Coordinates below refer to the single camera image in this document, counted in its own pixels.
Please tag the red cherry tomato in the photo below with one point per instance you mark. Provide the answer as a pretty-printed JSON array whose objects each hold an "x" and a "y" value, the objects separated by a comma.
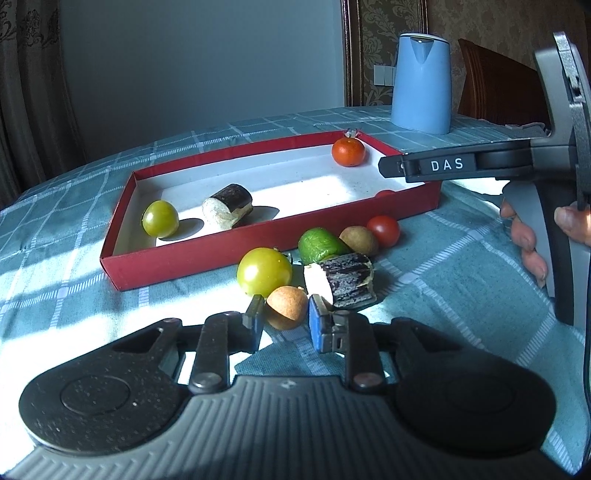
[
  {"x": 387, "y": 192},
  {"x": 384, "y": 230}
]

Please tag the dark eggplant piece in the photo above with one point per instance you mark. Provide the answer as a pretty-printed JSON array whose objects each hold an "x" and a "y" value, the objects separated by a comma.
[
  {"x": 344, "y": 281},
  {"x": 228, "y": 205}
]

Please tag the blue kettle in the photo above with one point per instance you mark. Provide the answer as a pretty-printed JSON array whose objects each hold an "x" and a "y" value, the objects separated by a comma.
[{"x": 421, "y": 83}]

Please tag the large red tomato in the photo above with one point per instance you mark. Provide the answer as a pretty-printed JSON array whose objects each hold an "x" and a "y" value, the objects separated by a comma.
[{"x": 348, "y": 151}]

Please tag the green cucumber piece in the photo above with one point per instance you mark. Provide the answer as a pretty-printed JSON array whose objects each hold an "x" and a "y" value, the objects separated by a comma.
[{"x": 318, "y": 244}]

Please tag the white wall switch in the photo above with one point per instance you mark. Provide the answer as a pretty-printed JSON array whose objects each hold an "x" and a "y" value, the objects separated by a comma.
[{"x": 384, "y": 74}]

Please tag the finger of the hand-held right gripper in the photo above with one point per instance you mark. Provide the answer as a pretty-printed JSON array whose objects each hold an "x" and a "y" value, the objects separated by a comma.
[{"x": 415, "y": 166}]

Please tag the brown wooden chair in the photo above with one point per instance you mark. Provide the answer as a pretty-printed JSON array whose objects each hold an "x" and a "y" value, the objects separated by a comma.
[{"x": 503, "y": 87}]

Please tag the red cardboard tray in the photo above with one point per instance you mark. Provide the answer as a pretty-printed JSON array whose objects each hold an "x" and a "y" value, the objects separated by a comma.
[{"x": 184, "y": 263}]

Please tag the green tomato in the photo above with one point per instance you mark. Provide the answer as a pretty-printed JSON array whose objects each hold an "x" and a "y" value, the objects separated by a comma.
[
  {"x": 264, "y": 272},
  {"x": 160, "y": 219}
]

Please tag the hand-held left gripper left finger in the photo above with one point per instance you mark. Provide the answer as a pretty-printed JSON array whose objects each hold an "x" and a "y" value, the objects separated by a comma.
[{"x": 254, "y": 323}]

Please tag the dark wooden wall trim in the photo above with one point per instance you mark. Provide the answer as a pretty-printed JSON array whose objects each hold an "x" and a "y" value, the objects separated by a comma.
[{"x": 353, "y": 53}]

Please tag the grey patterned curtain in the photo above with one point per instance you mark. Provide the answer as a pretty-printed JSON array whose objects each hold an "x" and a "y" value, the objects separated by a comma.
[{"x": 27, "y": 92}]

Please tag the tan longan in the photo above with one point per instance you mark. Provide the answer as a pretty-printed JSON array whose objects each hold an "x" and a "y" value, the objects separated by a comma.
[
  {"x": 286, "y": 308},
  {"x": 359, "y": 240}
]

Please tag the person's right hand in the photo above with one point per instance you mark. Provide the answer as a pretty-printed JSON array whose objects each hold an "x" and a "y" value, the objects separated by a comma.
[{"x": 524, "y": 235}]

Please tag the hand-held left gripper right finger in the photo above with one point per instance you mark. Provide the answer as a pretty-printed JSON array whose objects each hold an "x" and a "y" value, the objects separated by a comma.
[{"x": 317, "y": 325}]

